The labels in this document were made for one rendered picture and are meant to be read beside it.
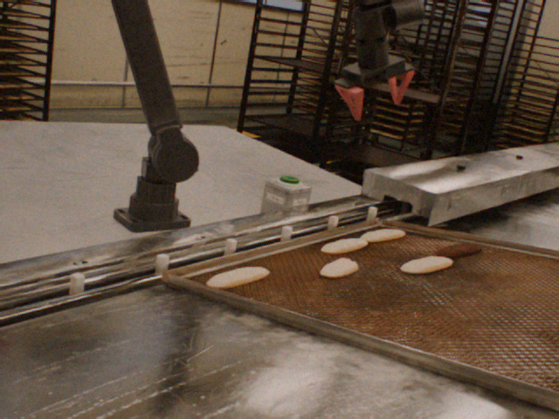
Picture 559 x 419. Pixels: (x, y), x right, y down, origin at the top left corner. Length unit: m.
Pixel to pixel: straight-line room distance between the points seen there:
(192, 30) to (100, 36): 1.09
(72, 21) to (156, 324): 5.44
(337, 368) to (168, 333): 0.18
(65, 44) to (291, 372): 5.57
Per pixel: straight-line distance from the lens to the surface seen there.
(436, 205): 1.43
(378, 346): 0.64
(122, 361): 0.62
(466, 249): 1.04
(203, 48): 7.06
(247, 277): 0.83
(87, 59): 6.20
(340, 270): 0.87
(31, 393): 0.58
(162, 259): 0.95
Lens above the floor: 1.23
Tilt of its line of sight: 17 degrees down
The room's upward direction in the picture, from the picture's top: 10 degrees clockwise
